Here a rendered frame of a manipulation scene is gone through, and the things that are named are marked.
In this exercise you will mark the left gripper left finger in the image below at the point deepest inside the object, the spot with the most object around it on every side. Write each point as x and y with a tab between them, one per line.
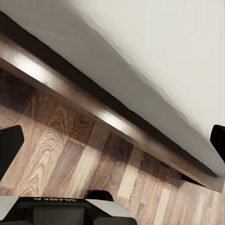
11	140

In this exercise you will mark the bed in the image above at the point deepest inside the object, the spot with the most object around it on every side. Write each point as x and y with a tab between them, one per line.
150	71

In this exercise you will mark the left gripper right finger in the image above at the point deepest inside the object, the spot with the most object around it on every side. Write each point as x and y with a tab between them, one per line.
217	139

